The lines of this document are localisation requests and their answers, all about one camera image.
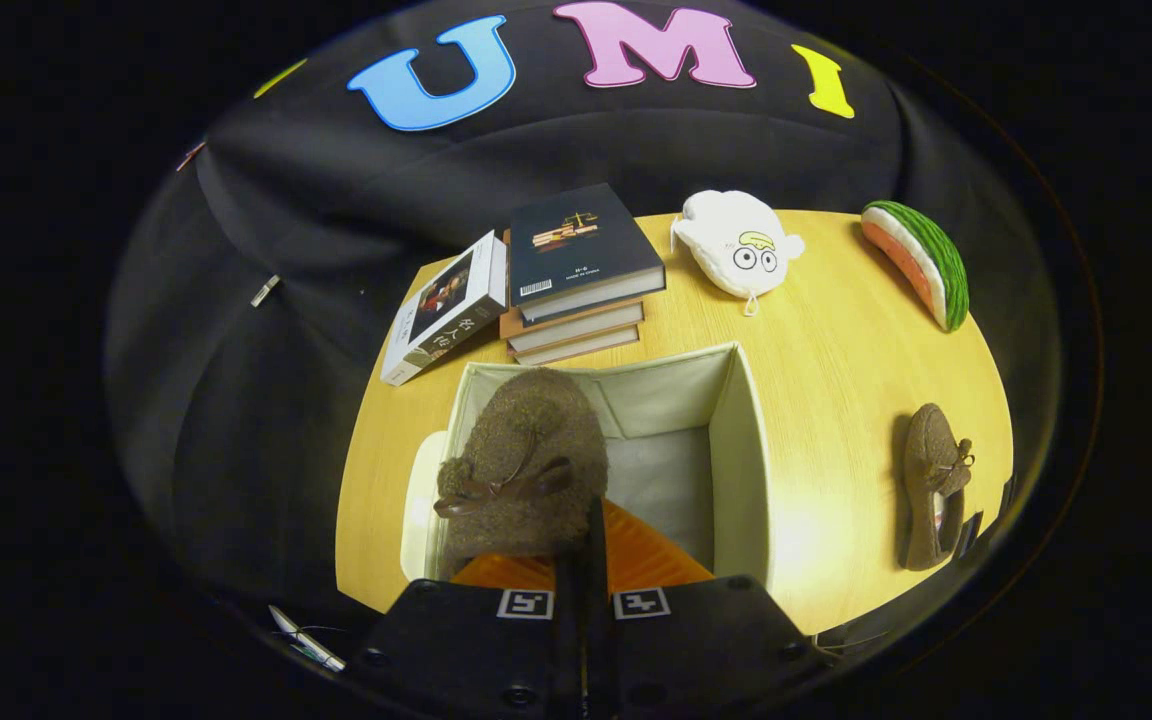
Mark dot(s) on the white plush toy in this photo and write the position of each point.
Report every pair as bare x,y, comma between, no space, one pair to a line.
721,225

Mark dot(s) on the white slim rod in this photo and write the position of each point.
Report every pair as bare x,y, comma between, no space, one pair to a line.
311,642

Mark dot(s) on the brown fuzzy shoe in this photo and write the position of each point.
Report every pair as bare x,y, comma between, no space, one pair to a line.
536,420
926,440

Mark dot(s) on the dark blue book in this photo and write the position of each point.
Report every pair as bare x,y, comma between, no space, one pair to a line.
596,265

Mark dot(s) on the thin tan book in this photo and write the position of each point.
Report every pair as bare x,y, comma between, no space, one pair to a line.
576,348

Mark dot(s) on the brown cover book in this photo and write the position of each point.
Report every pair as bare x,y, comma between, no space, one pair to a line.
576,328

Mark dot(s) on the watermelon slice plush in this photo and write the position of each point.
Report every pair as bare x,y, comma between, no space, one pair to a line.
936,260

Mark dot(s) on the white book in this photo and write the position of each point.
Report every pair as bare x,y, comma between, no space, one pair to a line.
446,300

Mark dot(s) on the grey fabric storage box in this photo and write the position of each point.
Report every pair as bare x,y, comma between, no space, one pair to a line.
741,470

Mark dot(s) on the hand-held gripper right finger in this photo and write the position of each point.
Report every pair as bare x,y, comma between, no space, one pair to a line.
596,560

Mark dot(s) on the black backdrop cloth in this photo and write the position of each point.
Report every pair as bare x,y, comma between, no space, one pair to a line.
336,200

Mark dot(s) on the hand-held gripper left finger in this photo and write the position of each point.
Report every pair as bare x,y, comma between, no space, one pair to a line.
568,600

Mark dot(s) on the silver clip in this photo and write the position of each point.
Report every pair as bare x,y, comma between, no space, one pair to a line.
265,291

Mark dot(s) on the copper clip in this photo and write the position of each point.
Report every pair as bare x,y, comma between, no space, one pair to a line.
191,156

